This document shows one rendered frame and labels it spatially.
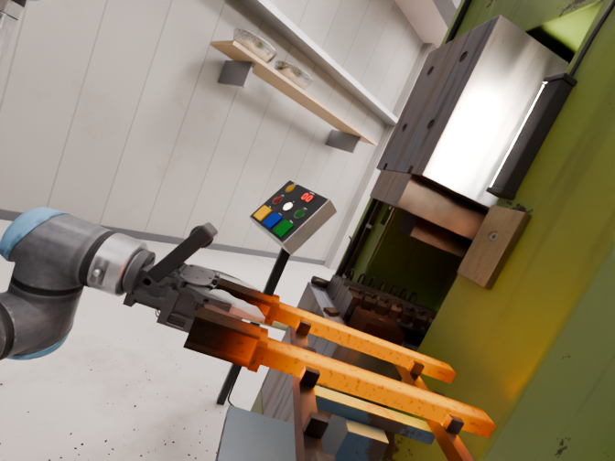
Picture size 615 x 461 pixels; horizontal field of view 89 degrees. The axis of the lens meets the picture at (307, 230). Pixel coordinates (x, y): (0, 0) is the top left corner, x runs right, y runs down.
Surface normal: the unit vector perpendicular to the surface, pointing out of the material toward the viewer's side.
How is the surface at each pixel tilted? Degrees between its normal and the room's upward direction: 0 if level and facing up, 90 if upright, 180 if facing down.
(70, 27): 90
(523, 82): 90
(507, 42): 90
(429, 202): 90
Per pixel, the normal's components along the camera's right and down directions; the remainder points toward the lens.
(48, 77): 0.62, 0.39
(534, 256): -0.90, -0.35
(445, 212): 0.18, 0.25
